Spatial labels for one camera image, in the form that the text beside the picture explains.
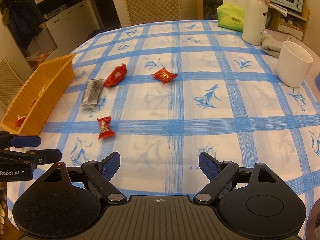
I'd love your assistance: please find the small red foil candy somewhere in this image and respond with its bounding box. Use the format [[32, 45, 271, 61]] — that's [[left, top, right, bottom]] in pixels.
[[152, 68, 178, 84]]

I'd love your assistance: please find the wooden shelf unit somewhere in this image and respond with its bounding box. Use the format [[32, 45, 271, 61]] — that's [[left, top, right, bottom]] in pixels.
[[197, 0, 310, 41]]

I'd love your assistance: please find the orange plastic ribbed tray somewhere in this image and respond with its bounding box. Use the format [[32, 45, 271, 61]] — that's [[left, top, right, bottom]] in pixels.
[[1, 53, 76, 135]]

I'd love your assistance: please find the green tissue pack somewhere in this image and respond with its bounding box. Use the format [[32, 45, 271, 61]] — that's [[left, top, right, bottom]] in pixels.
[[217, 4, 245, 32]]

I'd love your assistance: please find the beige quilted chair far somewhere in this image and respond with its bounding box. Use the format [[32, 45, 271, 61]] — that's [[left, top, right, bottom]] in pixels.
[[124, 0, 182, 25]]

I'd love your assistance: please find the plastic bag with red items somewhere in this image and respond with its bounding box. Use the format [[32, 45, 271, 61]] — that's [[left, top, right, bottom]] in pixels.
[[25, 50, 53, 69]]

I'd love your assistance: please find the white cylindrical cup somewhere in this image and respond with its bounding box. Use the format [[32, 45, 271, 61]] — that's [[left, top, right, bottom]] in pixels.
[[276, 41, 313, 88]]

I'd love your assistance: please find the dark wooden door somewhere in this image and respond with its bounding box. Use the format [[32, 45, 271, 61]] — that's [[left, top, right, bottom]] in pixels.
[[91, 0, 121, 30]]

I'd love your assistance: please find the beige quilted chair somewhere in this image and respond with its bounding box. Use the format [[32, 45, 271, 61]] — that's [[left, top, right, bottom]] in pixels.
[[0, 57, 24, 109], [124, 0, 182, 25]]

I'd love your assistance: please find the red twisted wrapper candy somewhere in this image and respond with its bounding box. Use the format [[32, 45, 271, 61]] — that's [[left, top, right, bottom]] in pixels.
[[97, 116, 115, 139]]

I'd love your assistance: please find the blue checked white tablecloth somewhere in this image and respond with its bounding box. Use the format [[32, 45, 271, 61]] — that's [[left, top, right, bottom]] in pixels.
[[7, 20, 319, 239]]

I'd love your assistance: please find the beige quilted chair left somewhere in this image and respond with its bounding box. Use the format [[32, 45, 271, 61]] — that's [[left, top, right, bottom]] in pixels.
[[0, 57, 24, 109]]

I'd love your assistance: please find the grey black printed snack packet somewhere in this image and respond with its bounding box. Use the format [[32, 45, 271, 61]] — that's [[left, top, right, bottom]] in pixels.
[[81, 78, 105, 109]]

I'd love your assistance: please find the white and black cabinet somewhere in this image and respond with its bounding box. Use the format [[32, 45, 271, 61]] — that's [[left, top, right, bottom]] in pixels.
[[1, 0, 96, 60]]

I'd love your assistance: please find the grey folded cloth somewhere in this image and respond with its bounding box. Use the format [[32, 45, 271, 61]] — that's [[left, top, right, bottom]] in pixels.
[[261, 34, 283, 58]]

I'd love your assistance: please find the white thermos bottle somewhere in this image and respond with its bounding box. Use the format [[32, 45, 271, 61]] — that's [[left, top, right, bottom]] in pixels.
[[242, 0, 270, 46]]

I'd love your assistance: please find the red pillow snack packet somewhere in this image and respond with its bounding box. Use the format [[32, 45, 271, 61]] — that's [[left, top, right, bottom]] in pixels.
[[104, 64, 127, 88]]

